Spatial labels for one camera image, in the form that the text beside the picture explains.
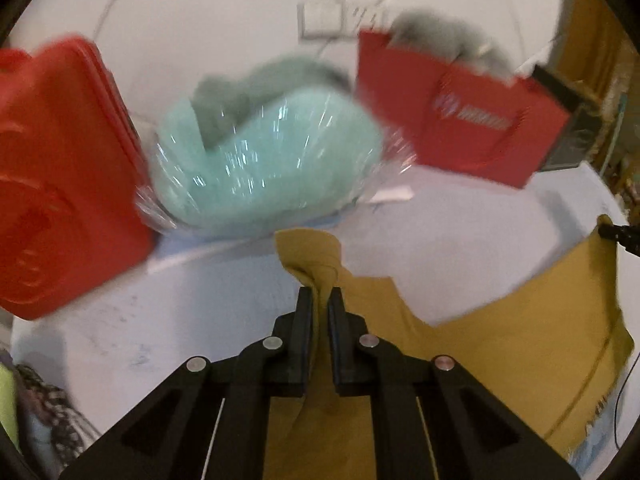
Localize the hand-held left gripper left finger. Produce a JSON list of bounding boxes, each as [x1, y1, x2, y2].
[[60, 287, 314, 480]]

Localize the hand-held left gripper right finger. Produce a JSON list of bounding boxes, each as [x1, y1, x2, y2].
[[327, 287, 583, 480]]

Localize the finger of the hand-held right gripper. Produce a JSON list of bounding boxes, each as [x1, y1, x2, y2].
[[598, 223, 640, 259]]

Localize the mustard yellow garment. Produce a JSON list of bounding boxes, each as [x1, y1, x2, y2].
[[261, 215, 635, 480]]

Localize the black box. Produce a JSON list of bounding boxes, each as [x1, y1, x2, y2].
[[530, 64, 598, 171]]

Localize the white paper slip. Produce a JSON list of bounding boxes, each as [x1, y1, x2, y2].
[[370, 186, 414, 205]]

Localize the teal cloth in plastic wrap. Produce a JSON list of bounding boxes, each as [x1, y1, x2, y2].
[[135, 57, 416, 241]]

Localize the red paper bag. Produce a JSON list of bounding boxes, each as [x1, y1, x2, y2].
[[356, 29, 572, 190]]

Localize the grey cloth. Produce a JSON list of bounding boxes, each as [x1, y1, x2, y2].
[[389, 9, 516, 83]]

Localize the patterned dark cloth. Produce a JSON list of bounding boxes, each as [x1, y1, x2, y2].
[[0, 350, 103, 480]]

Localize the red plastic box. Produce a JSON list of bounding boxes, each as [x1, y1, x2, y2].
[[0, 34, 156, 321]]

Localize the white wall socket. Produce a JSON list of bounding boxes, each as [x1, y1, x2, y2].
[[298, 0, 391, 40]]

